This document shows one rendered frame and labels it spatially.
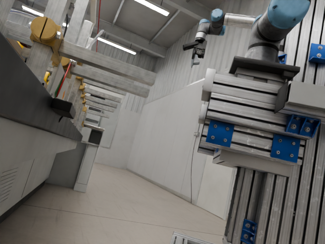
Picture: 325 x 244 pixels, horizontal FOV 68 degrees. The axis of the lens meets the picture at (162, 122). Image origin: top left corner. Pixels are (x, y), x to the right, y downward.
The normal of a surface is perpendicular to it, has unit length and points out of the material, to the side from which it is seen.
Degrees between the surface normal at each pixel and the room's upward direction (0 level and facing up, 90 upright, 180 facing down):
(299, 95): 90
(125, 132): 90
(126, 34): 90
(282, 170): 90
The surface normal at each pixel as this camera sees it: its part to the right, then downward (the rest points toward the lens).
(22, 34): 0.29, -0.09
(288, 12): -0.07, -0.07
